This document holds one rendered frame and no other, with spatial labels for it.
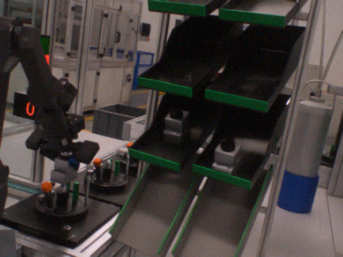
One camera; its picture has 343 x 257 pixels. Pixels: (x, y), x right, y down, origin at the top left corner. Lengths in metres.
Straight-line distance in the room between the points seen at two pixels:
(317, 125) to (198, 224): 0.82
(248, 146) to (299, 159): 0.73
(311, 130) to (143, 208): 0.86
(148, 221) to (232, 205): 0.20
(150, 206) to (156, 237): 0.08
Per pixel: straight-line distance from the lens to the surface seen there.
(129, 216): 0.98
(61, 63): 6.22
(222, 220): 0.94
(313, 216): 1.73
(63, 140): 0.99
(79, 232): 1.03
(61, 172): 1.06
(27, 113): 1.24
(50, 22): 1.23
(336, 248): 1.51
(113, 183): 1.28
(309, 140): 1.63
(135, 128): 2.26
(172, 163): 0.84
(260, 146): 0.94
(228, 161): 0.82
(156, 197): 0.98
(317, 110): 1.62
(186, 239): 0.94
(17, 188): 1.32
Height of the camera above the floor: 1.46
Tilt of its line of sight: 13 degrees down
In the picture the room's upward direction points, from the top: 9 degrees clockwise
